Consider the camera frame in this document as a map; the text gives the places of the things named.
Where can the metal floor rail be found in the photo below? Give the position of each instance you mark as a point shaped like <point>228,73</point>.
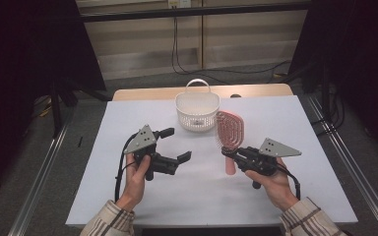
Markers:
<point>351,164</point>
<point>42,177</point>

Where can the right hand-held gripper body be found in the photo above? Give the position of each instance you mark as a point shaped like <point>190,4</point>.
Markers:
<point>272,149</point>

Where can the white table mat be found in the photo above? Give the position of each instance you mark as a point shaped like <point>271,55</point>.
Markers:
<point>210,196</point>

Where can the dark curtain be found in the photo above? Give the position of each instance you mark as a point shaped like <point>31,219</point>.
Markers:
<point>19,65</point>
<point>367,49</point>

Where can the person's right hand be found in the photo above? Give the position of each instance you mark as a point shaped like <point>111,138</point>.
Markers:
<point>277,187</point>

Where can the dark round table grommet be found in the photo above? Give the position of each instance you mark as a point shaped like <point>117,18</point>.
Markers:
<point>235,96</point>

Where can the person's left hand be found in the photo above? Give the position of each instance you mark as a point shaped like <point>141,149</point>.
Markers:
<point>134,183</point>

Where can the black horizontal bar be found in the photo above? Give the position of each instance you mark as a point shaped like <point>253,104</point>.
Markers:
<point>144,14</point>

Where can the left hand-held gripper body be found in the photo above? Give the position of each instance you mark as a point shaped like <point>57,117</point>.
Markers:
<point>142,141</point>

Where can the black metal stand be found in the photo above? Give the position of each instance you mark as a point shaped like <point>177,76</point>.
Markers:
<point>56,114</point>

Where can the white wall socket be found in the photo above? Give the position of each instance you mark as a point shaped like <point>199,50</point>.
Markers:
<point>180,3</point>

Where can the pink hairbrush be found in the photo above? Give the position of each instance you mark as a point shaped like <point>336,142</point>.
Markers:
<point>229,131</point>

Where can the white perforated basket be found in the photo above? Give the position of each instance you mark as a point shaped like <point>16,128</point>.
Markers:
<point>197,114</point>

